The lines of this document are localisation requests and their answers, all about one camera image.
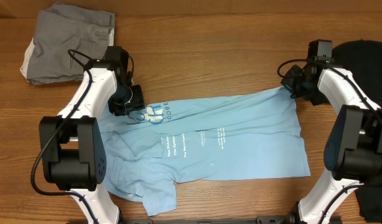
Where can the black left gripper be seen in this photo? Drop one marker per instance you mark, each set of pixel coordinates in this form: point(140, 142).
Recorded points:
point(139, 101)

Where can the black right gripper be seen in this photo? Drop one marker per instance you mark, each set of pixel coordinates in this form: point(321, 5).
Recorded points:
point(287, 84)

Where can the light blue printed t-shirt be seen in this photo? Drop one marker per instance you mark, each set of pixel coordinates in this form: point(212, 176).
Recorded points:
point(254, 136)

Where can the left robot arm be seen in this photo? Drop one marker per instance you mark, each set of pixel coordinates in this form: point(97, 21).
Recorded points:
point(72, 160)

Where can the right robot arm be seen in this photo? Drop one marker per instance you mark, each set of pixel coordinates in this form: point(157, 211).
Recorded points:
point(353, 151)

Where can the black garment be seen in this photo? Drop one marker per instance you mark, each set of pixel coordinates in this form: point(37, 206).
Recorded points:
point(364, 59)

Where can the folded grey shorts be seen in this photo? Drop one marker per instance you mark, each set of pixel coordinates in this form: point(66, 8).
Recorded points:
point(62, 27)

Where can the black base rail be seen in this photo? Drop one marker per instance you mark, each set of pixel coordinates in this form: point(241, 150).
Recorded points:
point(203, 221)

